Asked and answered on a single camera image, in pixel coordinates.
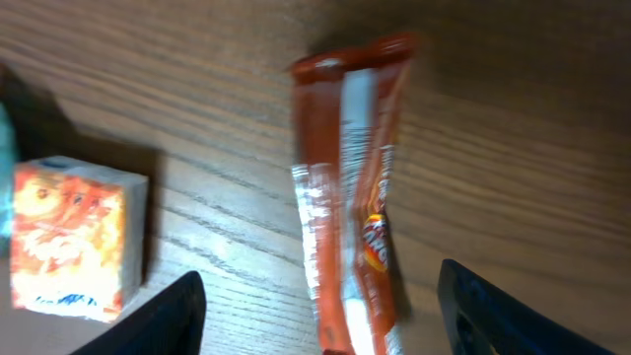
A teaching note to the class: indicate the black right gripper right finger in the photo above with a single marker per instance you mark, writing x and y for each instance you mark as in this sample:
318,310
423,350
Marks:
482,319

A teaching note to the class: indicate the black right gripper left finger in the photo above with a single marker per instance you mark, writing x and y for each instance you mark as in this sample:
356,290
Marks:
170,323

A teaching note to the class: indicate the red orange snack bag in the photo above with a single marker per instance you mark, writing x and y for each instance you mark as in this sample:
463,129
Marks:
346,106

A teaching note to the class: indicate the green snack packet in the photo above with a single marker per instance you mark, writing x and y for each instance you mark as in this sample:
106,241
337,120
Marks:
9,155

